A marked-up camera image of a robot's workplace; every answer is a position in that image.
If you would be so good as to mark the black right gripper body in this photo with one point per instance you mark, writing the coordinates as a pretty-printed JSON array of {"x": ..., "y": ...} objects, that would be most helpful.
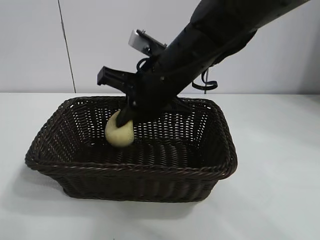
[{"x": 155, "y": 87}]

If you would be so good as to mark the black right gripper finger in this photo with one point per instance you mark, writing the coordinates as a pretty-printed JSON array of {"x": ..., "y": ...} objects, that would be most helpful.
[{"x": 126, "y": 116}]

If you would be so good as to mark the pale yellow egg yolk pastry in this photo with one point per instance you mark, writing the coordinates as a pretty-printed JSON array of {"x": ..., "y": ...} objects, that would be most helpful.
[{"x": 117, "y": 137}]

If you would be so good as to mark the dark brown woven basket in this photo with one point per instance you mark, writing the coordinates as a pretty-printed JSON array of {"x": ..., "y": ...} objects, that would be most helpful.
[{"x": 140, "y": 180}]

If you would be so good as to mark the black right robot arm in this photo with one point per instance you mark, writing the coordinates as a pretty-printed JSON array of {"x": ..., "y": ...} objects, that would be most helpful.
[{"x": 220, "y": 30}]

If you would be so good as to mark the thin dark background pole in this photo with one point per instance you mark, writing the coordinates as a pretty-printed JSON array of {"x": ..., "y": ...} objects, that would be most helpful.
[
  {"x": 205, "y": 91},
  {"x": 66, "y": 46}
]

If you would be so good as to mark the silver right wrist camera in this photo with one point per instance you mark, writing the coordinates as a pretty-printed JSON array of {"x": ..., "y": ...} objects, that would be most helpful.
[{"x": 136, "y": 41}]

